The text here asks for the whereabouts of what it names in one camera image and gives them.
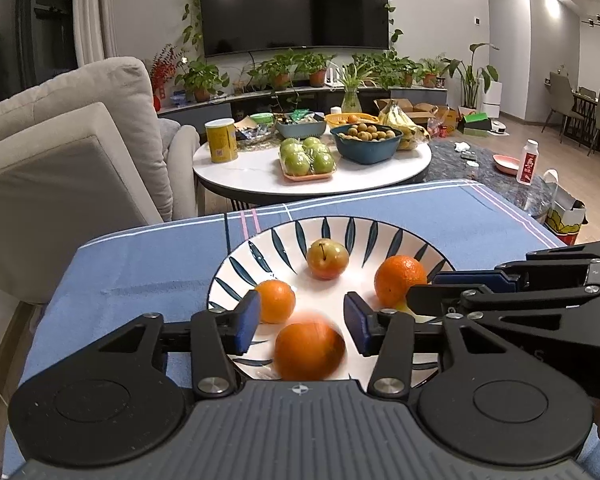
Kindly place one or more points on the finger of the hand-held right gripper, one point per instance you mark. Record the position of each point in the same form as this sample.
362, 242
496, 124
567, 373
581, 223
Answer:
470, 278
430, 300

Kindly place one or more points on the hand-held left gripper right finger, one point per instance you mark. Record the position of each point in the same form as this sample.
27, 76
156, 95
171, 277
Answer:
355, 322

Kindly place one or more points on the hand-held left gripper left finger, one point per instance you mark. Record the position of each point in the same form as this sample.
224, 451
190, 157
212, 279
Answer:
245, 325

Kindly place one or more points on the orange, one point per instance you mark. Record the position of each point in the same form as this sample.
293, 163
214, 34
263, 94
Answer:
310, 351
276, 301
397, 280

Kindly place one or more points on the red yellow apple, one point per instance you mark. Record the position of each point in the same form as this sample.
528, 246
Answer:
328, 259

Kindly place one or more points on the white striped ceramic bowl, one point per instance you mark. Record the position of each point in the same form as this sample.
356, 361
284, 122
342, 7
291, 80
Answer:
300, 280

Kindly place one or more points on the dark marble table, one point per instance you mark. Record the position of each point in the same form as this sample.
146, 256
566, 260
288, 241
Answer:
460, 175

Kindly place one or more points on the yellow printed paper bag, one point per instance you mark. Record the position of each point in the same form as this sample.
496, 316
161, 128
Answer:
565, 220

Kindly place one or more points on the pink dish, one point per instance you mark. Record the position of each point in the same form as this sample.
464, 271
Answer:
505, 162

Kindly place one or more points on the white bottle with red label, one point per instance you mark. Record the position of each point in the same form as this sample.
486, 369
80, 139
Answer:
527, 165

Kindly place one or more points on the blue striped tablecloth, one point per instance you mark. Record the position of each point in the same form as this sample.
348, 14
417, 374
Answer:
130, 270

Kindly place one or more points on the white crumpled tissue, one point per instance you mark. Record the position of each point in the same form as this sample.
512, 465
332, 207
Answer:
462, 147

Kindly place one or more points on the white round coffee table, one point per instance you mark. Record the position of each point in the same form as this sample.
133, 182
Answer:
250, 175

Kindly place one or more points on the white robot vacuum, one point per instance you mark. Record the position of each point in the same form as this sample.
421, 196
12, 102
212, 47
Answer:
497, 129

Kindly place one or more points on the green box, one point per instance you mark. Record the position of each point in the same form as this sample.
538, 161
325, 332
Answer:
475, 121

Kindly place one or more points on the teal bowl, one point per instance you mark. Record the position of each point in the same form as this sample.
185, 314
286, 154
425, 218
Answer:
365, 152

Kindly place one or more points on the cardboard box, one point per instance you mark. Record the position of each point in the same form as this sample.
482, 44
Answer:
445, 116

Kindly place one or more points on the wrapped tray of green apples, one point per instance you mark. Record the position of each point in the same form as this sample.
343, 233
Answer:
307, 160

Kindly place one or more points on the bunch of bananas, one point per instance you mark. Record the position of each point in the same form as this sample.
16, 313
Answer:
400, 120

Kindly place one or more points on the white air purifier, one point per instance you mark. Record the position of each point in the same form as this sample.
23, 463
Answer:
492, 102

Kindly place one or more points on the pile of brown longans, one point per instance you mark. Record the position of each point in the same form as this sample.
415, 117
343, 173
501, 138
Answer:
367, 132

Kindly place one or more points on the yellow can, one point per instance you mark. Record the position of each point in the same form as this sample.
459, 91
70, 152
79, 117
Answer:
221, 142

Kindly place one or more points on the shiny snack packets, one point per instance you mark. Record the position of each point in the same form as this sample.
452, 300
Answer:
255, 135

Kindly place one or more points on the tall broad-leaf potted plant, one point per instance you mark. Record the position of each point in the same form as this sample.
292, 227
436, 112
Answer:
472, 80

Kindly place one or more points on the grey bowl of snacks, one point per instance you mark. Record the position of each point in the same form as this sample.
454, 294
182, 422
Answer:
300, 131

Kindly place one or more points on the orange basket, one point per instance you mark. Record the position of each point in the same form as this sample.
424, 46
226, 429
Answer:
340, 120

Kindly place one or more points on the potted green plant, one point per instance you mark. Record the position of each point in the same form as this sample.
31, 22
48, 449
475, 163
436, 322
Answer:
430, 78
202, 85
316, 74
280, 74

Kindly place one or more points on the green bowl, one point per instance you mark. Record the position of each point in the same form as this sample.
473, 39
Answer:
261, 118

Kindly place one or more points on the dark dining table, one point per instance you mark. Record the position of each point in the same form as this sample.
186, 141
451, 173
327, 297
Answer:
585, 102

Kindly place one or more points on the glass vase with green plant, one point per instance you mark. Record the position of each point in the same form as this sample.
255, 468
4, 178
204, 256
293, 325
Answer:
351, 102

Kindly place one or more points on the dark television cabinet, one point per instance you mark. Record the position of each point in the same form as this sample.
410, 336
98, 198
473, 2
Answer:
215, 110

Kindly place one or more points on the row of leafy potted plants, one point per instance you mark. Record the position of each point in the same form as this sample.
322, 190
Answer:
395, 70

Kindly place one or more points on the beige armchair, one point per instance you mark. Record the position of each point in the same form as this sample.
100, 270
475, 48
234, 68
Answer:
55, 185

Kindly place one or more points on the red leaf plant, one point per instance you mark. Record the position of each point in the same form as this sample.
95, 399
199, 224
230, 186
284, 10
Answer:
162, 67

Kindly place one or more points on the white curtain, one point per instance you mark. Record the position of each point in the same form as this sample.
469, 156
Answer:
92, 10

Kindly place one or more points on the dark framed window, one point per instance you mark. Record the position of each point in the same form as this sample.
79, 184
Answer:
10, 35

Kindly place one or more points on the black wall television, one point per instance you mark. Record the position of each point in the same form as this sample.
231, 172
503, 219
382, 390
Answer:
295, 10

